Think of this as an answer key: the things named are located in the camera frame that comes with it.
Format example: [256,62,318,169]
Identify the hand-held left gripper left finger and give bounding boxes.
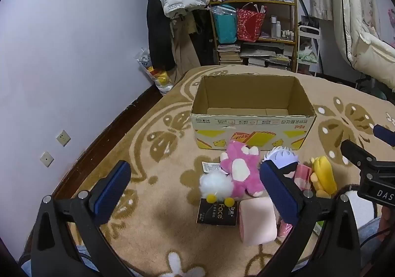
[31,160,132,277]

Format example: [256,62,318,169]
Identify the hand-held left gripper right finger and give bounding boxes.
[259,160,360,277]

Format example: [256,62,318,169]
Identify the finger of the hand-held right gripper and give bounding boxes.
[341,139,377,170]
[372,124,395,146]

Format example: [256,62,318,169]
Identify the white fluffy plush duck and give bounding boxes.
[199,170,235,206]

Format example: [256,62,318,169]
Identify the printed cardboard box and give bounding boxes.
[190,75,317,151]

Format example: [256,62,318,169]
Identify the white-haired plush doll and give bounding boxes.
[262,146,298,186]

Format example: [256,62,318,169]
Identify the pink tissue roll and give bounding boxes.
[239,197,277,246]

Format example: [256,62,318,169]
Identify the yellow plush toy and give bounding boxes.
[310,156,338,199]

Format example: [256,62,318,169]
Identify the pink plush bear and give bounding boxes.
[220,140,266,197]

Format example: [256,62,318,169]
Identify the beige patterned rug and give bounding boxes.
[52,64,395,277]

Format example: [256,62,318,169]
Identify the black tissue packet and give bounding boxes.
[196,198,238,226]

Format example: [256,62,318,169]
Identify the white paper tag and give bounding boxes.
[202,161,223,173]

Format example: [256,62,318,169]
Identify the cream padded chair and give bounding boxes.
[328,0,395,90]

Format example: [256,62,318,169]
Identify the white metal cart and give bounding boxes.
[296,25,320,76]

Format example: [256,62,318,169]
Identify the clear plastic bag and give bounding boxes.
[135,48,174,94]

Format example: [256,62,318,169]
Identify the pile of magazines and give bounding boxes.
[241,43,292,71]

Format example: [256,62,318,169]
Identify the row of white bottles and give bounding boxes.
[270,15,296,40]

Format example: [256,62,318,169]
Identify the stack of books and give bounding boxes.
[217,44,241,65]

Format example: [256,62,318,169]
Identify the wooden shelf unit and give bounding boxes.
[207,0,299,72]

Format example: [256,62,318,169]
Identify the beige hanging trousers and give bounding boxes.
[171,12,201,82]

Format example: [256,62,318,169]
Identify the black hanging coat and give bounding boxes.
[143,0,177,72]

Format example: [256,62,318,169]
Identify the red patterned bag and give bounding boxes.
[237,3,266,43]

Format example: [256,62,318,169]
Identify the teal bag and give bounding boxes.
[212,5,238,44]

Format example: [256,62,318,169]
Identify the white wall socket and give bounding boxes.
[56,130,72,147]
[40,151,55,168]

